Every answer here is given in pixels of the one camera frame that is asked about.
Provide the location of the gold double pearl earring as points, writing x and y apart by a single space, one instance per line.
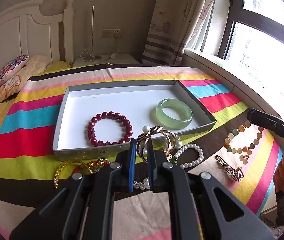
173 140

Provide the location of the colourful rhinestone hair clip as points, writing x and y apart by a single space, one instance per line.
235 173

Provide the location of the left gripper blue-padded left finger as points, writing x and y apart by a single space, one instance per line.
132 152

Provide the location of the gold wire flower bangle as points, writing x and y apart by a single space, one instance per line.
158 140

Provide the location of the engraved gold bangle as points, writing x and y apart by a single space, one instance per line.
67 168

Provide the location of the dark framed window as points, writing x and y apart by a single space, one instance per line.
253 48

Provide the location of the green jade bangle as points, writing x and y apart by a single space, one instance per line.
173 114

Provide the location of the wall power socket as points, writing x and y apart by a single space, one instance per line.
111 33

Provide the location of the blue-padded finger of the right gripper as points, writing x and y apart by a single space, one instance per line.
266 121

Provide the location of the colourful striped bed cover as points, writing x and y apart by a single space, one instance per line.
254 150

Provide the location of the grey shallow cardboard tray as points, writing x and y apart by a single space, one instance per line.
136 100

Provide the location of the white wooden headboard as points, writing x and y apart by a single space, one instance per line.
25 30

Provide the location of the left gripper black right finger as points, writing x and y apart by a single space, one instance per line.
155 158

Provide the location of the embroidered floral cushion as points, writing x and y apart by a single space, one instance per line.
12 68

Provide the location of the cream patterned pillow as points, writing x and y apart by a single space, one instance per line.
35 65

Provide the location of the beige printed curtain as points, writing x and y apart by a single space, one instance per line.
173 24

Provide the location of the white bedside table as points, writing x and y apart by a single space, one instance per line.
106 59

